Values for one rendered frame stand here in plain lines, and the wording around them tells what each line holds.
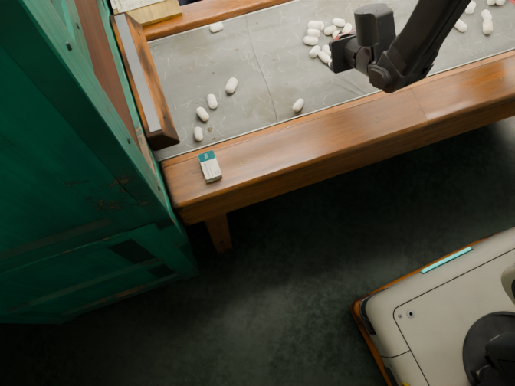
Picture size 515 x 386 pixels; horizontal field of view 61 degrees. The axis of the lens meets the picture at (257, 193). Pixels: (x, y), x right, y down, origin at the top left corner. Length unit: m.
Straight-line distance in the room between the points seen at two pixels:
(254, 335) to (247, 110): 0.89
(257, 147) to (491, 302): 0.92
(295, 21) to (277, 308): 0.98
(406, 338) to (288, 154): 0.73
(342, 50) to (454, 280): 0.85
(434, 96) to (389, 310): 0.66
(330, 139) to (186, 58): 0.39
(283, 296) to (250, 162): 0.81
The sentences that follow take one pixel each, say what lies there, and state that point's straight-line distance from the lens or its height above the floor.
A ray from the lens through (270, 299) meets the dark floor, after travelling 1.64.
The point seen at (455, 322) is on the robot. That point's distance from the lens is 1.49.
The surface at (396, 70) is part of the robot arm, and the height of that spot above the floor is 1.02.
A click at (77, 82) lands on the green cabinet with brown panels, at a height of 1.31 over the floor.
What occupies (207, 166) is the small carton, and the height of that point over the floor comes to 0.78.
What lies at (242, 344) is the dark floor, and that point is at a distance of 1.64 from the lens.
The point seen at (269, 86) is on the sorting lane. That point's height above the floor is 0.74.
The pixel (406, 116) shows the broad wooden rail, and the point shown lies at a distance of 1.04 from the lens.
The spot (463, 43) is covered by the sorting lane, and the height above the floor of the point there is 0.74.
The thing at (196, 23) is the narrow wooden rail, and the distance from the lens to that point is 1.13.
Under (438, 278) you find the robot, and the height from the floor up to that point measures 0.28.
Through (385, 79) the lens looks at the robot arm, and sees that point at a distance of 0.79.
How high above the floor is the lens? 1.64
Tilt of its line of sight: 73 degrees down
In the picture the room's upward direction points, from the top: 4 degrees clockwise
